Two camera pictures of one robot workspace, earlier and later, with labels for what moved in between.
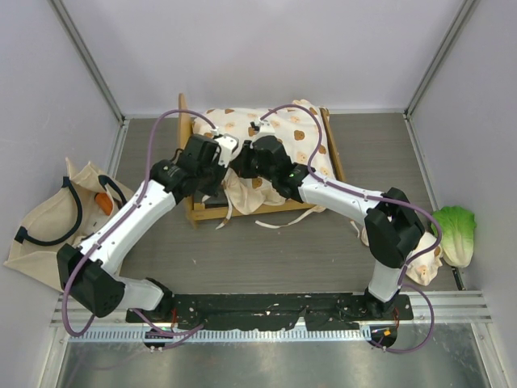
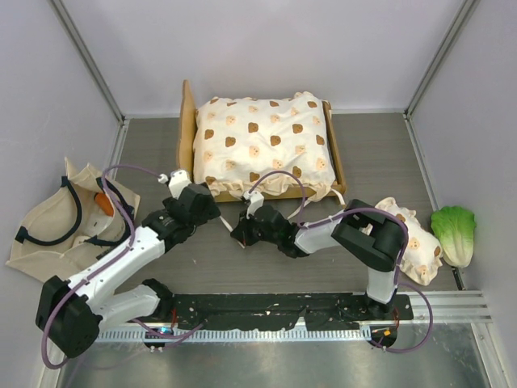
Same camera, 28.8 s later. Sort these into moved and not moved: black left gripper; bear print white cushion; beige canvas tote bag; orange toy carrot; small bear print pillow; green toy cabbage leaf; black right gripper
Moved: black right gripper; bear print white cushion; black left gripper
Not moved: beige canvas tote bag; green toy cabbage leaf; small bear print pillow; orange toy carrot
